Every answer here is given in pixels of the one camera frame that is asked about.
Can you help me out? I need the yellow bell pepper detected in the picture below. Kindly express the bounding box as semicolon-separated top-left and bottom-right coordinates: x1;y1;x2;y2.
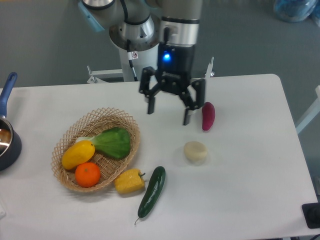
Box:
113;168;145;194

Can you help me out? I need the cream round bun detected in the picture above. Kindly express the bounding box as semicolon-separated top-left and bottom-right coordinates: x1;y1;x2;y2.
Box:
183;141;208;166

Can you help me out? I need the green bok choy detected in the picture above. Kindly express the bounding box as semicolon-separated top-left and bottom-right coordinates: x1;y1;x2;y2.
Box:
75;127;131;160

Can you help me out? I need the white table clamp post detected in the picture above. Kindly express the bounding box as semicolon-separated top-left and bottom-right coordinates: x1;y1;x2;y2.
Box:
204;56;215;78

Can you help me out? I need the blue plastic bag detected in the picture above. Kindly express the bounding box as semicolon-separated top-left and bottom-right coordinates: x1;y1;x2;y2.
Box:
273;0;320;23

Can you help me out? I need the green cucumber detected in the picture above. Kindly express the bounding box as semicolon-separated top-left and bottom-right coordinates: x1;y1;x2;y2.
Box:
134;166;166;225

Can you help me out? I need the yellow mango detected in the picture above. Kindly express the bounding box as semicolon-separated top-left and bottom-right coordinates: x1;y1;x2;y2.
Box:
61;140;95;170

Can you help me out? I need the orange fruit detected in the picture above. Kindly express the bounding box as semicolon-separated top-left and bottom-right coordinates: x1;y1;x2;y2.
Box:
75;162;101;188

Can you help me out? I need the white frame at right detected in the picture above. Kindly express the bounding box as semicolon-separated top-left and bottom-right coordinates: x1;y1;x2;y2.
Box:
295;85;320;135

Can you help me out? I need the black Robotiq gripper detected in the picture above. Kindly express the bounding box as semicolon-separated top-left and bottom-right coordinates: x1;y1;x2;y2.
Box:
139;42;206;126

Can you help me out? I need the dark blue saucepan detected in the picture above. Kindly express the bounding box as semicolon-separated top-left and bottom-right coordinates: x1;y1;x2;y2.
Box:
0;72;22;171

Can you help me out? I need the black device at edge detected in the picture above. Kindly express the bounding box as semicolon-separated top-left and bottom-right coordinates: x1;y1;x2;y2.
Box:
301;202;320;229

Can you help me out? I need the purple sweet potato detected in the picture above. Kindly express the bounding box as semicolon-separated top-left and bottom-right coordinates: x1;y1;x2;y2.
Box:
201;102;216;131

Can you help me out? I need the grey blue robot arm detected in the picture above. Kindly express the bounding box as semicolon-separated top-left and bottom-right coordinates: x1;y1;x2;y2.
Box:
78;0;206;125

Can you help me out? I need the woven wicker basket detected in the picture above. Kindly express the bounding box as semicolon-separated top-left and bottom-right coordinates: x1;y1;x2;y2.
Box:
51;107;140;193

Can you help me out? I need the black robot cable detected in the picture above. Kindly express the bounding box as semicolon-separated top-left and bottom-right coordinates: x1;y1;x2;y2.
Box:
125;38;139;82

